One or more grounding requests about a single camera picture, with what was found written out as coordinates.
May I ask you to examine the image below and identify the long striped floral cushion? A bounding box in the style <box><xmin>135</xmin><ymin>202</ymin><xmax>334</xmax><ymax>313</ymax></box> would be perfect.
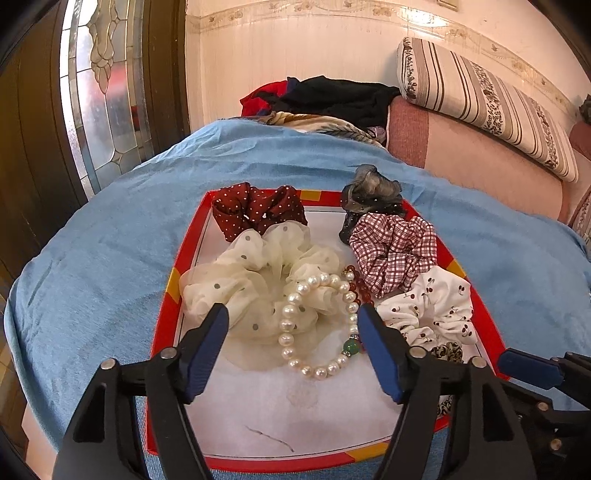
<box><xmin>398</xmin><ymin>37</ymin><xmax>579</xmax><ymax>183</ymax></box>

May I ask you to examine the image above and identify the red bead bracelet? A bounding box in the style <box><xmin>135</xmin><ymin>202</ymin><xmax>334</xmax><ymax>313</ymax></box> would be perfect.
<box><xmin>342</xmin><ymin>265</ymin><xmax>376</xmax><ymax>356</ymax></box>

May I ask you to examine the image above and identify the red cloth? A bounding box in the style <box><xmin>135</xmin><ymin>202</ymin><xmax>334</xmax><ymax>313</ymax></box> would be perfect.
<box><xmin>240</xmin><ymin>80</ymin><xmax>289</xmax><ymax>118</ymax></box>

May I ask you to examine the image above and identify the red bordered tray box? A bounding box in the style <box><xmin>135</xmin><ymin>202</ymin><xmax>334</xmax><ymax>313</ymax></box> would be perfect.
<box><xmin>145</xmin><ymin>189</ymin><xmax>511</xmax><ymax>474</ymax></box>

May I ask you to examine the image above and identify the white pearl bracelet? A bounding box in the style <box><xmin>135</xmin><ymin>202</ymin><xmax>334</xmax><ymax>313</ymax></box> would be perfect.
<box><xmin>278</xmin><ymin>272</ymin><xmax>360</xmax><ymax>379</ymax></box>

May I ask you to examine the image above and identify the red plaid scrunchie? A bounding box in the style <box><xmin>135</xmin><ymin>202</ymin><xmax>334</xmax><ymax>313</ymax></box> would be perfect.
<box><xmin>349</xmin><ymin>215</ymin><xmax>438</xmax><ymax>298</ymax></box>

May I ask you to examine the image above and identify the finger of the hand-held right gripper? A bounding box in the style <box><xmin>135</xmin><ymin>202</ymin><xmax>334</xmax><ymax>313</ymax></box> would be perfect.
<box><xmin>501</xmin><ymin>382</ymin><xmax>591</xmax><ymax>480</ymax></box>
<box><xmin>498</xmin><ymin>348</ymin><xmax>591</xmax><ymax>393</ymax></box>

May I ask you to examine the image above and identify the dark red dotted scrunchie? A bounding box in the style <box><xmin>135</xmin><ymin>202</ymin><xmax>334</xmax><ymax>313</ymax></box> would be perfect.
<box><xmin>211</xmin><ymin>182</ymin><xmax>308</xmax><ymax>243</ymax></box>

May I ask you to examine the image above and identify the pink sofa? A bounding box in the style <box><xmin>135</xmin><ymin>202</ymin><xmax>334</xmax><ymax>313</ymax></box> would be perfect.
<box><xmin>385</xmin><ymin>97</ymin><xmax>591</xmax><ymax>241</ymax></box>

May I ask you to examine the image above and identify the cream patterned scarf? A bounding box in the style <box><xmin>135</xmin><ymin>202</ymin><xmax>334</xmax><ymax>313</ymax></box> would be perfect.
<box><xmin>231</xmin><ymin>111</ymin><xmax>384</xmax><ymax>146</ymax></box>

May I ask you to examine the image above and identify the cream dotted sheer scrunchie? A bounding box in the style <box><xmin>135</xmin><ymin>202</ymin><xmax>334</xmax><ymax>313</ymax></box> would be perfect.
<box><xmin>179</xmin><ymin>220</ymin><xmax>347</xmax><ymax>370</ymax></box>

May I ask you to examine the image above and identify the black clothes pile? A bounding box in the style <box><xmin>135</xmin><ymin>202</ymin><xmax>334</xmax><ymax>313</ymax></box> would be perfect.
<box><xmin>277</xmin><ymin>78</ymin><xmax>402</xmax><ymax>132</ymax></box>

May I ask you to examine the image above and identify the blue blanket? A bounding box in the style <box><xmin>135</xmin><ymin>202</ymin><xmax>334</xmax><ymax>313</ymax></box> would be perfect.
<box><xmin>4</xmin><ymin>119</ymin><xmax>591</xmax><ymax>480</ymax></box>

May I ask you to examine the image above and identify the leopard print hair tie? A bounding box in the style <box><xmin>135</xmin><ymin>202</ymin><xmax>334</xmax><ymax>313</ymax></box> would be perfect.
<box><xmin>429</xmin><ymin>342</ymin><xmax>465</xmax><ymax>418</ymax></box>

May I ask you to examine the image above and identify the white cherry print scrunchie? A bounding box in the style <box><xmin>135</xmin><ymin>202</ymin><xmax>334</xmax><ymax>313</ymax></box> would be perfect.
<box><xmin>376</xmin><ymin>267</ymin><xmax>481</xmax><ymax>354</ymax></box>

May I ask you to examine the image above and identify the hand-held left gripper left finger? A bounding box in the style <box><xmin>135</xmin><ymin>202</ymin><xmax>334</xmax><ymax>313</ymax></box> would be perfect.
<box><xmin>52</xmin><ymin>302</ymin><xmax>230</xmax><ymax>480</ymax></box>

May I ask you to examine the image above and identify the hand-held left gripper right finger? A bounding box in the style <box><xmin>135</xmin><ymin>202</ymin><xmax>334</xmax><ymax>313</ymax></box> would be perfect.
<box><xmin>358</xmin><ymin>302</ymin><xmax>539</xmax><ymax>480</ymax></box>

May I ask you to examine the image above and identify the grey sheer scrunchie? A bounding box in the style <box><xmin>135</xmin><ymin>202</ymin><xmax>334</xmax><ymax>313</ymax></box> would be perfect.
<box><xmin>338</xmin><ymin>164</ymin><xmax>409</xmax><ymax>245</ymax></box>

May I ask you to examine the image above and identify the wooden door with stained glass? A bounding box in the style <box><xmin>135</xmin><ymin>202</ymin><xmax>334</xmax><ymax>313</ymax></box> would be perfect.
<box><xmin>0</xmin><ymin>0</ymin><xmax>192</xmax><ymax>462</ymax></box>

